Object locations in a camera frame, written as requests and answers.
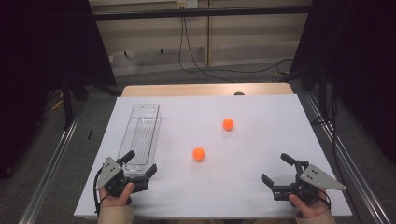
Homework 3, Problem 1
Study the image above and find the person's right hand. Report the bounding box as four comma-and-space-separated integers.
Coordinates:
289, 189, 332, 218

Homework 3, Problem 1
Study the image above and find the clear plastic tray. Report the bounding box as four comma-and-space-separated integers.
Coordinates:
116, 103, 163, 179

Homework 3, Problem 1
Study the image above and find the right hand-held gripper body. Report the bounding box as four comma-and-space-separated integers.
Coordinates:
271, 159, 347, 203

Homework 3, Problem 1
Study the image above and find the left hand-held gripper cable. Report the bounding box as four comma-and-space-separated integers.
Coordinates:
92, 167, 110, 217

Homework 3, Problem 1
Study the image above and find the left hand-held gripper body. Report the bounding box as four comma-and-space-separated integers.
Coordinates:
94, 156, 150, 198

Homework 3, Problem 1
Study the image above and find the white board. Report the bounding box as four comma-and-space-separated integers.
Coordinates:
73, 94, 353, 218

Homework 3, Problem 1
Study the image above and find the black floor cable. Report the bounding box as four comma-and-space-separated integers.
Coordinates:
311, 83, 344, 183

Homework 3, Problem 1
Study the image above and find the black horizontal bar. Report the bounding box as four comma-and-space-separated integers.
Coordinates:
92, 5, 312, 21

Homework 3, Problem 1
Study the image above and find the white wall socket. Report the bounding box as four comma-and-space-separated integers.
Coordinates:
176, 0, 199, 9

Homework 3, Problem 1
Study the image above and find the black metal stand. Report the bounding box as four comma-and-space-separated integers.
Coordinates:
60, 74, 92, 132

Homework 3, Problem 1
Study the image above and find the person's left hand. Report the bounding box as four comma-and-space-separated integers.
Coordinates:
98, 181, 135, 209

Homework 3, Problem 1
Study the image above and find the right hand-held gripper cable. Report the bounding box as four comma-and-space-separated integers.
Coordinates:
317, 188, 332, 211

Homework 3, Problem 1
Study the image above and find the metal floor rail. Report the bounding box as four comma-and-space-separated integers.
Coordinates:
303, 92, 390, 224
18, 102, 87, 224

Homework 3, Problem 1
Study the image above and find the black hanging cable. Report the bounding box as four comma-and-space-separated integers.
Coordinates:
177, 17, 234, 84
183, 17, 294, 75

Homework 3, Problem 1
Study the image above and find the hand-held gripper cable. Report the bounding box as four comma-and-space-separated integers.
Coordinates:
317, 188, 332, 211
92, 167, 110, 217

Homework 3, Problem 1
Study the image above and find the orange ball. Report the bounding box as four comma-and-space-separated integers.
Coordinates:
191, 147, 206, 161
221, 118, 235, 132

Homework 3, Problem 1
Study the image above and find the black curtain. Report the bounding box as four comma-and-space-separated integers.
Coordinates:
0, 0, 118, 176
289, 0, 396, 164

